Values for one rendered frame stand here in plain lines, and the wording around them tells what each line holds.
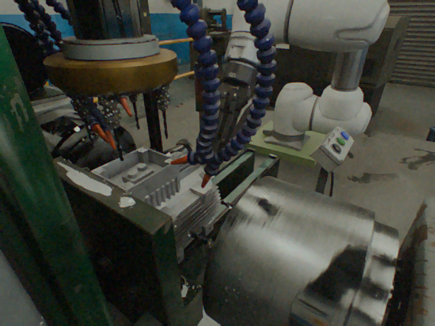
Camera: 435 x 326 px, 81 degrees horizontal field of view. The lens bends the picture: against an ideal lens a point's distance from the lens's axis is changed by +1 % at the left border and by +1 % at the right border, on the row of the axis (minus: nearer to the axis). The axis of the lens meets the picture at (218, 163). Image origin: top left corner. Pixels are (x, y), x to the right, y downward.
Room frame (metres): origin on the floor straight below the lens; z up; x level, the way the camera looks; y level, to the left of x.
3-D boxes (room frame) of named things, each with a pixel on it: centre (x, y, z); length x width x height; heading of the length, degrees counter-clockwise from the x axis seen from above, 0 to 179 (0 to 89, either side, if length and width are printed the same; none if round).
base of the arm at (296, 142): (1.17, -0.33, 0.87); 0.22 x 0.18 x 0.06; 58
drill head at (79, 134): (0.62, 0.40, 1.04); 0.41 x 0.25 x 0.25; 55
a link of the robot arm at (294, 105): (1.15, -0.35, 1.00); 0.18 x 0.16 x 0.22; 60
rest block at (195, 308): (0.31, 0.08, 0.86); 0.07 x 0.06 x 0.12; 55
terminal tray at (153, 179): (0.40, 0.15, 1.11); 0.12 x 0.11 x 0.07; 145
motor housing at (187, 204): (0.44, 0.13, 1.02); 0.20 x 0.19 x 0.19; 145
